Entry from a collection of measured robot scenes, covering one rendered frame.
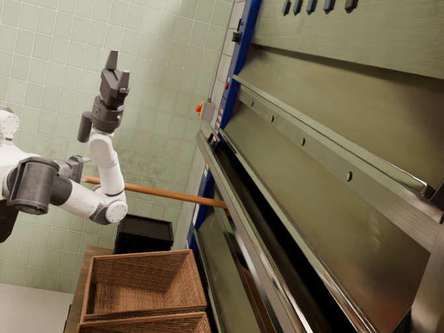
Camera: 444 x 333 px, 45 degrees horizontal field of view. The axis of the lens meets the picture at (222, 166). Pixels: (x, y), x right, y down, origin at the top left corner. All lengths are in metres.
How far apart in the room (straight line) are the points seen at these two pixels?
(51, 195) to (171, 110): 1.94
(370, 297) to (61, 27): 2.77
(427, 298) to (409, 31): 0.51
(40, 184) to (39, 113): 1.95
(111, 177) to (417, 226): 1.04
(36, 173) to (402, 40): 1.02
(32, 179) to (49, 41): 1.95
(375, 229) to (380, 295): 0.16
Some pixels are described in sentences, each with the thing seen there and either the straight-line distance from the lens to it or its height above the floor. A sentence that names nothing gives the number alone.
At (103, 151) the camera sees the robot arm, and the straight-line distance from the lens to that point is 1.62.
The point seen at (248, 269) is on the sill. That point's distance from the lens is 1.80.
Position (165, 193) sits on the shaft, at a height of 1.20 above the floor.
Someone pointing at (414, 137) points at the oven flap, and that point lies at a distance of 0.99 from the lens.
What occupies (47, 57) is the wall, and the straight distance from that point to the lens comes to 3.46.
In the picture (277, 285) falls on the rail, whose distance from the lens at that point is 1.08.
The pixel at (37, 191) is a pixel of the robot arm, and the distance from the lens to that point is 1.58.
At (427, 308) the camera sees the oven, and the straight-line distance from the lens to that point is 0.89.
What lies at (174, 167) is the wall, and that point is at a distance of 3.53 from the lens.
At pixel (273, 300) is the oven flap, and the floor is 1.41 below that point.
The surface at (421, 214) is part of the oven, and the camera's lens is 0.93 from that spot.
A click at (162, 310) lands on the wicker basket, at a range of 2.21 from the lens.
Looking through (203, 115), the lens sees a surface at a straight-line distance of 3.12.
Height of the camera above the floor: 1.86
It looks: 13 degrees down
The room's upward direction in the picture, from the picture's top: 14 degrees clockwise
